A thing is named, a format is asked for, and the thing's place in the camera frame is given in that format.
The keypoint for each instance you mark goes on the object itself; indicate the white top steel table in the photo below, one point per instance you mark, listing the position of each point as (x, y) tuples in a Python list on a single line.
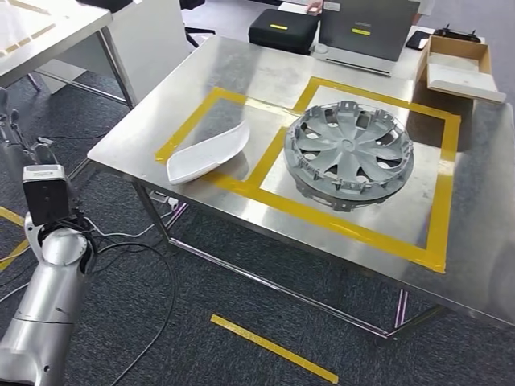
[(48, 32)]

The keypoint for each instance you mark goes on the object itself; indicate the white foam slab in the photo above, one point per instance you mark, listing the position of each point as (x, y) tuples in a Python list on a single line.
[(462, 82)]

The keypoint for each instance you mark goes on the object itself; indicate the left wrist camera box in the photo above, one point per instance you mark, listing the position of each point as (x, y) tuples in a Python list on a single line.
[(46, 194)]

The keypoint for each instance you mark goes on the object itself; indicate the open cardboard box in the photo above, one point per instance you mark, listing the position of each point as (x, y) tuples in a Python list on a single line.
[(422, 61)]

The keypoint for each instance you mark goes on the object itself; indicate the person's hand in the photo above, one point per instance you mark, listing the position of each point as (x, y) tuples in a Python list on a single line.
[(314, 6)]

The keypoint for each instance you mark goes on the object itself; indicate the black zip case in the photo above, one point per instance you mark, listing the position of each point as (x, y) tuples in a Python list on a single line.
[(282, 32)]

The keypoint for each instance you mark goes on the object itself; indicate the large yellow table tape rectangle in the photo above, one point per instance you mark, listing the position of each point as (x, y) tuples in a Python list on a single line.
[(442, 202)]

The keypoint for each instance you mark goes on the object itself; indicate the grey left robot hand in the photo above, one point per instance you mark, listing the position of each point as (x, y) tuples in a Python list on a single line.
[(12, 144)]

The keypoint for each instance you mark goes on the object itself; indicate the steel frame table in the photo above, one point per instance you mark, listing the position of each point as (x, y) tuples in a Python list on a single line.
[(282, 69)]

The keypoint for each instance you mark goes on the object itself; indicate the white curved plastic part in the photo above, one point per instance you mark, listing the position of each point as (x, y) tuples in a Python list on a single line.
[(209, 154)]

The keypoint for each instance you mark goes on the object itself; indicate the black office chair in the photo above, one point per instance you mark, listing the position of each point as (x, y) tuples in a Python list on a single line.
[(192, 24)]

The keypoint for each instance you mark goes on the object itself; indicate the white cabinet panel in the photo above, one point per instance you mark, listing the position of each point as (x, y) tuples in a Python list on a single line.
[(149, 48)]

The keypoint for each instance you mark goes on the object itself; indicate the grey wheel hubcap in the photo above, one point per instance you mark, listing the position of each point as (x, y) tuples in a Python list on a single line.
[(348, 154)]

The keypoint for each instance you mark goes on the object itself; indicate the black remote controller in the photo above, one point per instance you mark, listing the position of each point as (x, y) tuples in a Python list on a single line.
[(457, 34)]

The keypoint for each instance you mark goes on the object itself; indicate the dark grey flat panel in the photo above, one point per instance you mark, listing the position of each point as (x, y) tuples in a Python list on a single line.
[(366, 32)]

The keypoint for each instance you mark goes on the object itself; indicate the white power strip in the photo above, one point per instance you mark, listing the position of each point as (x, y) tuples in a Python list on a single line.
[(164, 200)]

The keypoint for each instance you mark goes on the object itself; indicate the black phone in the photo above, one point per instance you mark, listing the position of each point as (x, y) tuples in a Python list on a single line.
[(417, 40)]

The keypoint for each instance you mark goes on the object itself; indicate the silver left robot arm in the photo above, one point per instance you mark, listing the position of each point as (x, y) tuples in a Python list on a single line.
[(48, 303)]

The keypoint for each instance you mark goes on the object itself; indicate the small yellow table tape rectangle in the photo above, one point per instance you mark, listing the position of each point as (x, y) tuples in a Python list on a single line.
[(189, 125)]

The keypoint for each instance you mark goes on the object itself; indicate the yellow floor tape strip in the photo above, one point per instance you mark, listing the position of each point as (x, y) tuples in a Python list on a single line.
[(273, 349)]

